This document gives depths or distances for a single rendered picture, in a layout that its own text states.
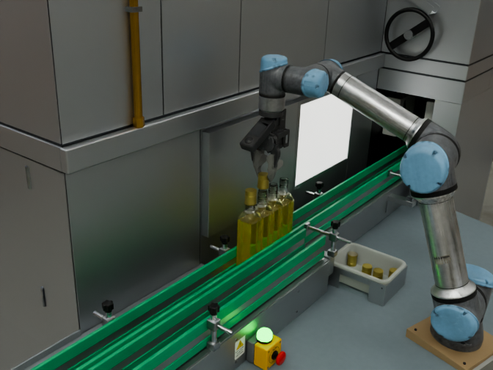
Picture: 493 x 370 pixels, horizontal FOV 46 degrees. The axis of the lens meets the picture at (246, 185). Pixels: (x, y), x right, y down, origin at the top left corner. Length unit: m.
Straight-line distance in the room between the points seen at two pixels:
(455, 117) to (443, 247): 1.06
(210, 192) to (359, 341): 0.62
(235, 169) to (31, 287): 0.68
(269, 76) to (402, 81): 1.08
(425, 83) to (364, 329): 1.14
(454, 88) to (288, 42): 0.83
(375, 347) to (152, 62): 1.02
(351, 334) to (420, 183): 0.57
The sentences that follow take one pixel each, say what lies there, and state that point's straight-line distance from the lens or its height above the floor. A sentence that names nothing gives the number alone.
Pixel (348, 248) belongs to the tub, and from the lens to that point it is 2.13.
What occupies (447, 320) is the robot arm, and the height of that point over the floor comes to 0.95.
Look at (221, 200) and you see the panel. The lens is 1.82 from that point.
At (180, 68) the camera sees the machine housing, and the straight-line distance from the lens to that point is 1.59.
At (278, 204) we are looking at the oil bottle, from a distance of 1.82.
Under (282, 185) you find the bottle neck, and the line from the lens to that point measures 1.85.
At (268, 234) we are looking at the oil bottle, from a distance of 1.81.
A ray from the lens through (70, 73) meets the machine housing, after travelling 1.36.
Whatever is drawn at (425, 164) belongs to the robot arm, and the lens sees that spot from 1.49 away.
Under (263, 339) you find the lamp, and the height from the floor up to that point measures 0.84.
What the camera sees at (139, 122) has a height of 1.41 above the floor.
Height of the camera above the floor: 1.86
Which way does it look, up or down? 24 degrees down
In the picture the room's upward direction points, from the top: 2 degrees clockwise
